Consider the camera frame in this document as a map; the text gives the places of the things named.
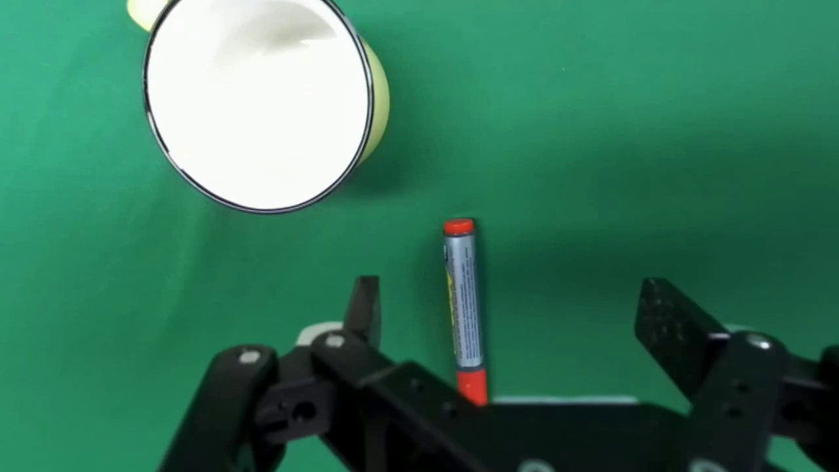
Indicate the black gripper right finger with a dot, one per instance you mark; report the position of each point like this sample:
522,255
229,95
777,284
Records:
673,323

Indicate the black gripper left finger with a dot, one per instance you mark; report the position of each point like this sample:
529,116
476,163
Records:
364,305

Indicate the yellow enamel mug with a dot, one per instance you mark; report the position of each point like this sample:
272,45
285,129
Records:
259,95

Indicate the green tablecloth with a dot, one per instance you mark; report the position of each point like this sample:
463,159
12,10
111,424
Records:
611,133

